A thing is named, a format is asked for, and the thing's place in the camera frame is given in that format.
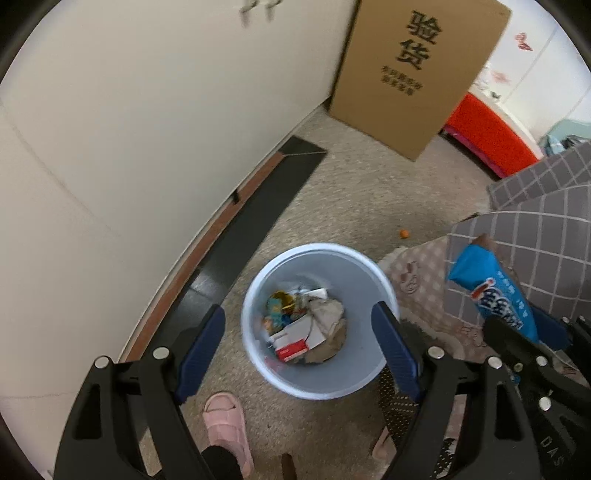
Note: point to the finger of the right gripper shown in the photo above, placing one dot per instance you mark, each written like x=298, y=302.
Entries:
x=569, y=336
x=534, y=367

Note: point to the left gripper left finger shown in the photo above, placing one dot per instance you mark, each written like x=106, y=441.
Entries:
x=119, y=402

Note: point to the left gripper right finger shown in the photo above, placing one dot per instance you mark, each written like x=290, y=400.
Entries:
x=495, y=439

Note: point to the blue snack wrapper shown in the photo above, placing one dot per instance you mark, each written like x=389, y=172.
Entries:
x=492, y=288

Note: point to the light blue trash bin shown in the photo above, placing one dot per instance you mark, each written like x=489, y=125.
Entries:
x=349, y=276

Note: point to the trash pile in bin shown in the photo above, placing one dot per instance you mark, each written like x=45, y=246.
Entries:
x=306, y=326

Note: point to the pink frilled bed skirt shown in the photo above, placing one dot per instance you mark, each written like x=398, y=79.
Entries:
x=418, y=275

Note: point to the grey checked bed sheet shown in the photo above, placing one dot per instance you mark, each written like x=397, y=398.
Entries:
x=539, y=219

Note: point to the pink slipper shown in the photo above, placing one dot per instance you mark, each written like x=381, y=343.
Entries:
x=228, y=454

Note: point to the black floor board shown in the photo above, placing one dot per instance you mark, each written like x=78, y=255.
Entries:
x=217, y=272

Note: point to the red storage bench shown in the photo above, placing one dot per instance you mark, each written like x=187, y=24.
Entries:
x=477, y=127

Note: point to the tall brown cardboard box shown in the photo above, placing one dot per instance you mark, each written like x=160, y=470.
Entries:
x=409, y=64

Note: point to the white low cabinet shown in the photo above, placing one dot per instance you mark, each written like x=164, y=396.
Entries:
x=125, y=125

